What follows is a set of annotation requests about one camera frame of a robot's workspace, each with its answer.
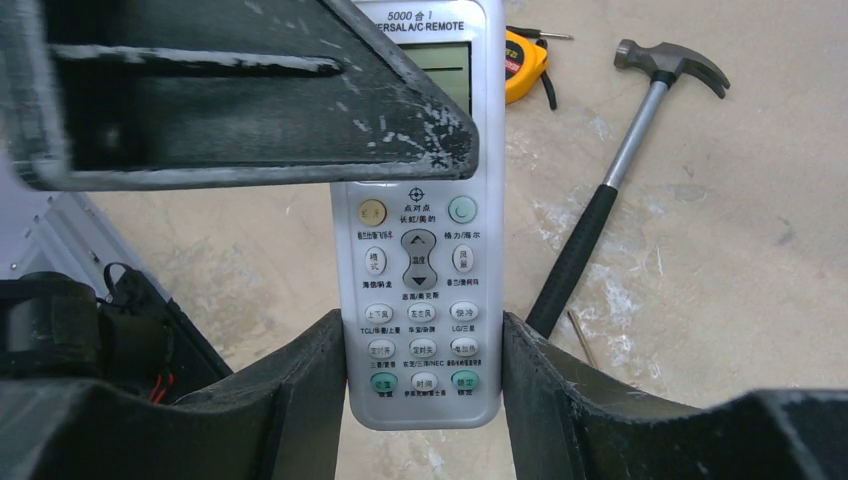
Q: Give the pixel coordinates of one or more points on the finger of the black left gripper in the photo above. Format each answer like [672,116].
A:
[167,95]

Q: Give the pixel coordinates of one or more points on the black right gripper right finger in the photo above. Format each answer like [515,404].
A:
[567,420]

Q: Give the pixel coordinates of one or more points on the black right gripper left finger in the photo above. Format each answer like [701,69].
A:
[278,418]

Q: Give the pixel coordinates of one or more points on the white air conditioner remote control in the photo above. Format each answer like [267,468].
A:
[420,262]

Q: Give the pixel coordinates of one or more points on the bronze hex key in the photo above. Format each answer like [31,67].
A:
[576,325]

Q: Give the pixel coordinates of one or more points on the yellow tape measure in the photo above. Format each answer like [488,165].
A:
[526,64]

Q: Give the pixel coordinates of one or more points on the small black screwdriver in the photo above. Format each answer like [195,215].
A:
[540,33]

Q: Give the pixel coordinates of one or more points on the claw hammer black handle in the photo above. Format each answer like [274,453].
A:
[664,64]

